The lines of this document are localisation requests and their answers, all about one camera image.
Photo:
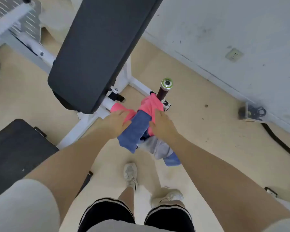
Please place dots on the person's right hand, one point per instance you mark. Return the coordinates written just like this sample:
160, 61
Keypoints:
163, 128

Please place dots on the person's left hand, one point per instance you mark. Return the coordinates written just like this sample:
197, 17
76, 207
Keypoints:
113, 124

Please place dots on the person's right thumb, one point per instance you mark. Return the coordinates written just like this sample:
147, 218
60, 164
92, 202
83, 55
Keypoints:
151, 126

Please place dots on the person's left thumb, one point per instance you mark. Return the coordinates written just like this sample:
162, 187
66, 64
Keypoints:
127, 123

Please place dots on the pink cloth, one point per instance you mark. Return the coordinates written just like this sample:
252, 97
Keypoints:
149, 105

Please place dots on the person's left forearm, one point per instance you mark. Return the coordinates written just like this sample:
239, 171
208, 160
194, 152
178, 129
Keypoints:
72, 161

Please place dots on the person's right forearm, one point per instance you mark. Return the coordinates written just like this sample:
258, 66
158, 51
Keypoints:
222, 186

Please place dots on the blue towel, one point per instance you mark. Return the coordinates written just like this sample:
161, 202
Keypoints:
135, 132

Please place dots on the grey cloth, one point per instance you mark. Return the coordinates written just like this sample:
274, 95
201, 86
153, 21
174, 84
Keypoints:
154, 147

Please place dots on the black adjustment knob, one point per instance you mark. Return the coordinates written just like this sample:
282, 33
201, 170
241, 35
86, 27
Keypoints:
117, 96

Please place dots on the light blue cloth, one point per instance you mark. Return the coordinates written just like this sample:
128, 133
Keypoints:
172, 160

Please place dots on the barbell bar with chrome cap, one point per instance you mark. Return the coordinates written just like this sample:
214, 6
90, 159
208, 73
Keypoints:
164, 88

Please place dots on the white sneaker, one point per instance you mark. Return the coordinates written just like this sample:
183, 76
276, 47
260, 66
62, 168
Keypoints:
131, 175
169, 196

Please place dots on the black padded bench backrest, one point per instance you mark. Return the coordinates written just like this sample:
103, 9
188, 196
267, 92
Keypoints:
96, 50

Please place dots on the black shorts with white stripes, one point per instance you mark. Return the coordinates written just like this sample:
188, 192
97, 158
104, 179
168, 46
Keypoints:
106, 215

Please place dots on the black padded bench seat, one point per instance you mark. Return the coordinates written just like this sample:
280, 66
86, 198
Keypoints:
17, 152

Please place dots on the grey perforated metal plate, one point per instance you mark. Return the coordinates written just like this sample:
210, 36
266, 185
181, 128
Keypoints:
30, 21

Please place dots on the white metal bench frame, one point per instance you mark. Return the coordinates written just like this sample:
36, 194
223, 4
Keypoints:
122, 82

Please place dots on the white wall socket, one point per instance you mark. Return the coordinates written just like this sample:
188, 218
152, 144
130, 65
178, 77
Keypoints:
234, 54

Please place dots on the small black and white bracket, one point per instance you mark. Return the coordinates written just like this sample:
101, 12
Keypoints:
270, 192

